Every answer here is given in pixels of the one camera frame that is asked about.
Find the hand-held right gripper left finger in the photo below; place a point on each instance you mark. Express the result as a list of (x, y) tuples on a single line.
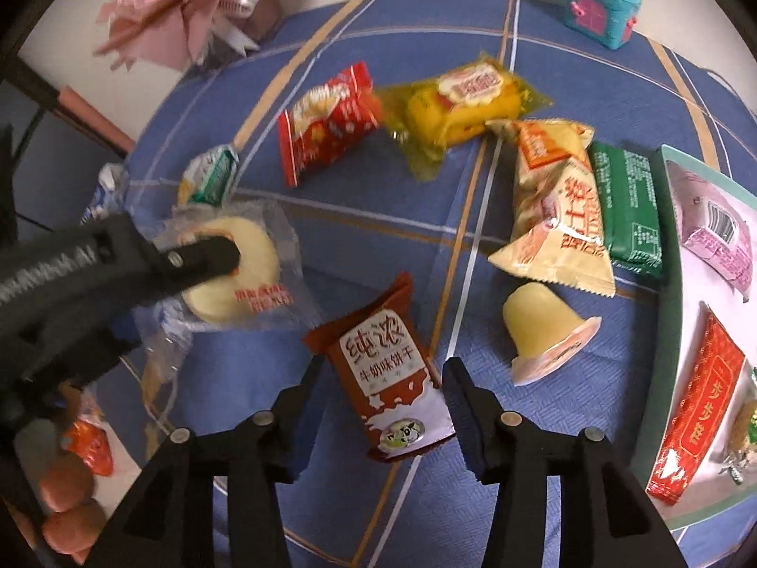
[(295, 420)]

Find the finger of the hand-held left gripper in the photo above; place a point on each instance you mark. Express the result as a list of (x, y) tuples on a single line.
[(201, 260)]

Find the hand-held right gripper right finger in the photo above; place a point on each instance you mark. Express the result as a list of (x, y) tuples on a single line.
[(473, 426)]

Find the clear white pastry packet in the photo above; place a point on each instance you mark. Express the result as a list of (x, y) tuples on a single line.
[(260, 260)]

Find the small green white packet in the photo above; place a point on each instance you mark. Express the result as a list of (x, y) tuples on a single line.
[(210, 174)]

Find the brown milk biscuit packet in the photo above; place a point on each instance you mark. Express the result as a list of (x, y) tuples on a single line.
[(384, 367)]

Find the yellow jelly cup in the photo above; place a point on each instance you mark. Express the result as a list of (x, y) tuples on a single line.
[(544, 319)]

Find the red cartoon snack packet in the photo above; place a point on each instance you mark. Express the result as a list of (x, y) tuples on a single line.
[(325, 124)]

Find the cream swiss roll packet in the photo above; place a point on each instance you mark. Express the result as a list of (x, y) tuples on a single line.
[(562, 219)]

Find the large red gold packet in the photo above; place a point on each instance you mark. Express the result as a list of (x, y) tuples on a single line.
[(704, 402)]

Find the mint green cardboard box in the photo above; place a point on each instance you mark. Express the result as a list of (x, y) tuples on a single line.
[(692, 284)]

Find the dark green snack packet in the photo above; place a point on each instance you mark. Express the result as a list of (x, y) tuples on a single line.
[(630, 213)]

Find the light green snack packet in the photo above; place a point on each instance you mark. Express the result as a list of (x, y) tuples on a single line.
[(746, 420)]

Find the yellow cake packet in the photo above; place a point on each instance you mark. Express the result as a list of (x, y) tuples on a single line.
[(455, 106)]

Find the pink barcode snack packet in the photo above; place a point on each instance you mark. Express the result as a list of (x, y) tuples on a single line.
[(715, 236)]

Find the crumpled blue white wrapper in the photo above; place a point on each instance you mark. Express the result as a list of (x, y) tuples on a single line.
[(106, 189)]

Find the dark cabinet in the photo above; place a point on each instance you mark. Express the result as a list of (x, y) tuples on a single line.
[(53, 177)]

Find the orange plastic bag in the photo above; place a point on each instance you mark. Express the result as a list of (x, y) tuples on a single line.
[(88, 447)]

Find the reddish brown board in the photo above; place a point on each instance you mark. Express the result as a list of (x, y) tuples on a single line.
[(94, 118)]

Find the blue plaid tablecloth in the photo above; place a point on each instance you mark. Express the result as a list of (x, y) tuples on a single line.
[(378, 201)]

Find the pink flower bouquet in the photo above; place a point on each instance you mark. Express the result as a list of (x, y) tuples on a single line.
[(177, 18)]

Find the teal toy house box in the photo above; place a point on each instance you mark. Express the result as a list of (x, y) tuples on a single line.
[(597, 6)]

